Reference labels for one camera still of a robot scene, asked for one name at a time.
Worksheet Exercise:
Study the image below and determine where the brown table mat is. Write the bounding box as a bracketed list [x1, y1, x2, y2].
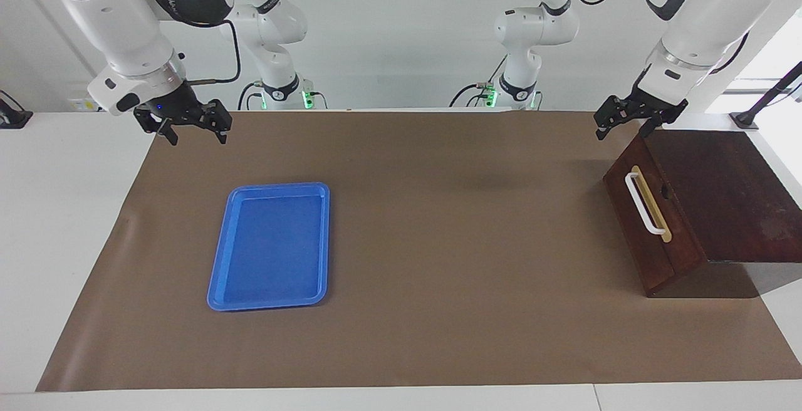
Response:
[36, 109, 802, 393]

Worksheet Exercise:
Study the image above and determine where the dark wooden drawer cabinet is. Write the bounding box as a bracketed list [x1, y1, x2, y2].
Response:
[603, 129, 802, 299]

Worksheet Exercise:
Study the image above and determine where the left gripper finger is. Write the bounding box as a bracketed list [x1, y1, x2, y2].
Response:
[638, 113, 667, 140]
[594, 96, 628, 142]

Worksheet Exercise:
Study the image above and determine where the white drawer handle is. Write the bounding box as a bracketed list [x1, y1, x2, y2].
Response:
[625, 172, 669, 236]

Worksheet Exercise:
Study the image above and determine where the dark wooden drawer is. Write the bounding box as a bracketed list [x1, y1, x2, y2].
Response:
[603, 134, 706, 299]

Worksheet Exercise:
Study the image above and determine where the blue plastic tray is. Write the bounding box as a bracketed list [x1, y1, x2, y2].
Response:
[207, 182, 331, 312]

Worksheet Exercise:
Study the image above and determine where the black clamp mount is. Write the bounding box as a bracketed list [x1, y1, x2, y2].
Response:
[0, 90, 33, 130]

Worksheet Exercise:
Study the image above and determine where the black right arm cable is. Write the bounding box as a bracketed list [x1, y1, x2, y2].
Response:
[188, 19, 242, 86]

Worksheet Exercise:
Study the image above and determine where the black pole stand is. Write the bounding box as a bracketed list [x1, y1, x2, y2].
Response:
[730, 62, 802, 130]

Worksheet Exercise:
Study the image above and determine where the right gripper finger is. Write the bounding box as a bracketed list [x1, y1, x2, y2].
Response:
[155, 117, 180, 147]
[201, 98, 234, 145]

